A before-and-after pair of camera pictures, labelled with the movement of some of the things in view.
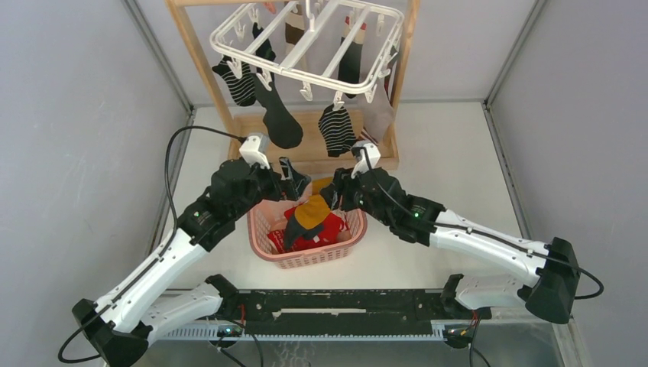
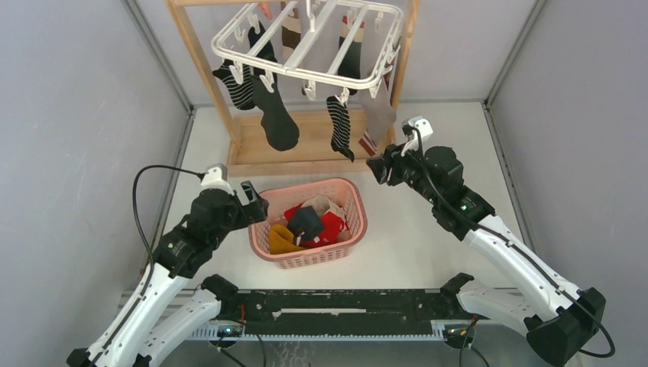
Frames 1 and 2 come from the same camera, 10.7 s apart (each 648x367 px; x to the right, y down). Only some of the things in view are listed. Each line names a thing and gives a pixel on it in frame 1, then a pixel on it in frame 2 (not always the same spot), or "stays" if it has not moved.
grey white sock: (378, 115) stays
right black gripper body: (352, 198) to (404, 169)
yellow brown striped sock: (314, 212) to (281, 240)
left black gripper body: (278, 189) to (246, 214)
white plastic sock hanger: (328, 47) stays
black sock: (283, 128) stays
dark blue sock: (293, 231) stays
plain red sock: (332, 225) stays
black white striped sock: (244, 88) stays
